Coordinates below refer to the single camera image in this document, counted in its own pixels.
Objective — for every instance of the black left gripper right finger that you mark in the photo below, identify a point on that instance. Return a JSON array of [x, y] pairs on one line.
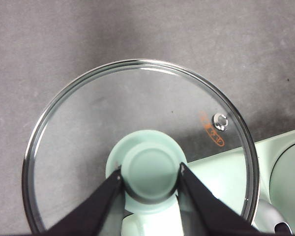
[[206, 211]]

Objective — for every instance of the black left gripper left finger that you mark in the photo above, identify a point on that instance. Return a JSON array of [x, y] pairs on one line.
[[93, 209]]

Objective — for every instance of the glass lid with green knob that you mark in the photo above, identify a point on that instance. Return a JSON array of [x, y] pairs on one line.
[[147, 172]]

